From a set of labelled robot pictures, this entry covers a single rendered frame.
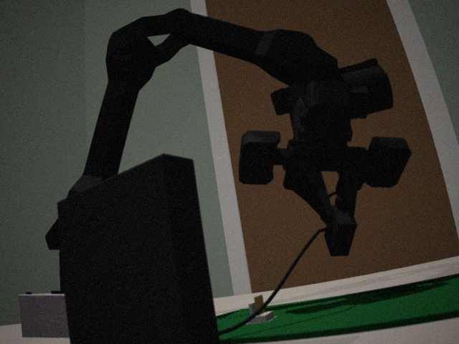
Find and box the green circuit board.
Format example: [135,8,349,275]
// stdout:
[216,274,459,344]

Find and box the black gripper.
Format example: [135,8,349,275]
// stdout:
[239,104,412,223]

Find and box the black cable with plug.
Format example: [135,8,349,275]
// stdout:
[219,190,357,335]

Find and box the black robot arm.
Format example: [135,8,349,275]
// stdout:
[67,8,393,197]

